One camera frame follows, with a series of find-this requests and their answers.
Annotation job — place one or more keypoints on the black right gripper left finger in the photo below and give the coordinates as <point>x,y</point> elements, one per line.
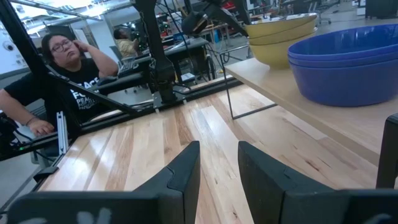
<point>180,186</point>

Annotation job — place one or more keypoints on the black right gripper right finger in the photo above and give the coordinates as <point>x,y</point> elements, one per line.
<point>270,189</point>

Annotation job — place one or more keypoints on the yellow bowl with leaf pattern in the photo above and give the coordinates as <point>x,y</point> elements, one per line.
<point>276,56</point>
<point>280,29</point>
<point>289,38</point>

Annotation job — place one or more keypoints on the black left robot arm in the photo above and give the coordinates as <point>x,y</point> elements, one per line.
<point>158,68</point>

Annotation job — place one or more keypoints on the wooden shelf with black legs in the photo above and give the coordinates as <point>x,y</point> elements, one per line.
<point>311,105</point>

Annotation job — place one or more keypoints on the person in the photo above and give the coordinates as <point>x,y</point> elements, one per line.
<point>77,81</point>
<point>126,46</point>

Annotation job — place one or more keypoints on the person's hand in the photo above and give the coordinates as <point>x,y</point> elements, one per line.
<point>80,46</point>
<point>40,127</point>

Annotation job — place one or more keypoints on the silver aluminium bracket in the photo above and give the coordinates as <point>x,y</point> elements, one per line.
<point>62,133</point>

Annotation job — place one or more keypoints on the black frame end foot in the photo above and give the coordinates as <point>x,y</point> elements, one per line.
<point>46,174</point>

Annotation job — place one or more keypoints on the black aluminium table frame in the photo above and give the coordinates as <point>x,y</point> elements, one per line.
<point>28,46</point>

